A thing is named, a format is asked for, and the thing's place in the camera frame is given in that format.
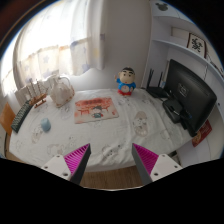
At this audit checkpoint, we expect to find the cartoon boy figurine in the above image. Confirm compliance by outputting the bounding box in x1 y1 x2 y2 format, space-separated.
114 67 136 96

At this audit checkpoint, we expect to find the wooden model ship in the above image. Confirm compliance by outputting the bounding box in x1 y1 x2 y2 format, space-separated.
27 79 47 108

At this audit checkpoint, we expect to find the black wifi router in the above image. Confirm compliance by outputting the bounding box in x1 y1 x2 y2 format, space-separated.
146 69 168 98

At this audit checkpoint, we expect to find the black computer monitor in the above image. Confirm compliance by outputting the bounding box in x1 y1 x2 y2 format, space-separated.
164 59 217 137

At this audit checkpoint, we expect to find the white star curtain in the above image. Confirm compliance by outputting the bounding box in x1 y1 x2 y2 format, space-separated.
0 0 107 95

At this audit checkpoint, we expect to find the black keyboard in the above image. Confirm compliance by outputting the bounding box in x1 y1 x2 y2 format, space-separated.
11 100 32 133

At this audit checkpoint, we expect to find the wooden chair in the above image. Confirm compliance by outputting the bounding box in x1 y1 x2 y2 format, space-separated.
0 103 15 157

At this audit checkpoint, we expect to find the white shelf unit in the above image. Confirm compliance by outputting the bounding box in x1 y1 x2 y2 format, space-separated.
142 0 224 159

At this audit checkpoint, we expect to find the white handbag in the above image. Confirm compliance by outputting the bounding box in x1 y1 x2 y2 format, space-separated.
50 76 75 107

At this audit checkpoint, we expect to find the black box device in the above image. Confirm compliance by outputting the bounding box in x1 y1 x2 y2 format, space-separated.
162 99 183 124

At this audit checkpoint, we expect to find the red booklet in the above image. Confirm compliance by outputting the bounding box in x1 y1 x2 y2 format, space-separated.
192 121 212 147

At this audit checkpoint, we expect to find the framed calligraphy picture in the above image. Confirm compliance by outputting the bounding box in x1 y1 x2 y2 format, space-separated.
187 33 206 58

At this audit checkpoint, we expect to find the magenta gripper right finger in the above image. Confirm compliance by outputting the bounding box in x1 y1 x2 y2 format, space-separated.
132 143 182 185

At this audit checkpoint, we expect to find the white patterned tablecloth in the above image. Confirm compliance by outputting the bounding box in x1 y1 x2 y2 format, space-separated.
9 89 191 171

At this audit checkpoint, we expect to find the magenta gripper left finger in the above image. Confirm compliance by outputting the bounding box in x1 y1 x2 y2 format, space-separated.
42 144 91 185

